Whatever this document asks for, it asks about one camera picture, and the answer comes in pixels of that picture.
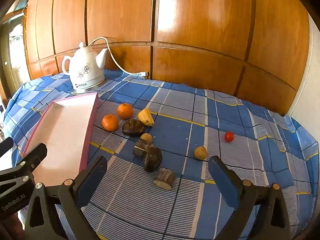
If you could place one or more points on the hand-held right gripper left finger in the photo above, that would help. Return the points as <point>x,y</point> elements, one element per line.
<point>91,180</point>

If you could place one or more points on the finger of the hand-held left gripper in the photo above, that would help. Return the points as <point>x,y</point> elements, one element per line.
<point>35,156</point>
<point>6,146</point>

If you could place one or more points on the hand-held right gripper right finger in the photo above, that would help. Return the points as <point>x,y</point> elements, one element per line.
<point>223,180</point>

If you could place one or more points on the small yellow round fruit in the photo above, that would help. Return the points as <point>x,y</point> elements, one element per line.
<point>200,153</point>
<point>146,138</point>

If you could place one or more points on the pink-edged white cardboard box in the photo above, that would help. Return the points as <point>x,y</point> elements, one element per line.
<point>67,130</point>

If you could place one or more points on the red cherry tomato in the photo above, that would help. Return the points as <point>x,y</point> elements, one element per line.
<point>229,136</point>

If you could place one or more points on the stemless orange mandarin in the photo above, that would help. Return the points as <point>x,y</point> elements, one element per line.
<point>110,123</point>

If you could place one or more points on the dark brown water chestnut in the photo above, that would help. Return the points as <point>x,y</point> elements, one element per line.
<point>152,159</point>
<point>133,128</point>

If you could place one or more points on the orange mandarin with stem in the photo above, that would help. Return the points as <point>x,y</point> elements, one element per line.
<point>125,111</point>

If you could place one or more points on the yellow bell-shaped fruit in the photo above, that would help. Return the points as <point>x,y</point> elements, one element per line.
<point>145,117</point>

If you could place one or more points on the blue plaid tablecloth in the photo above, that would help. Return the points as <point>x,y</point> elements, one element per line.
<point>250,120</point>

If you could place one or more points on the wooden glass door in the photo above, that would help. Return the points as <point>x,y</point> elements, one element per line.
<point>15,47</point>

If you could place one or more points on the white ceramic electric kettle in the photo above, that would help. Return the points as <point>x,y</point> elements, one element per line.
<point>83,67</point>

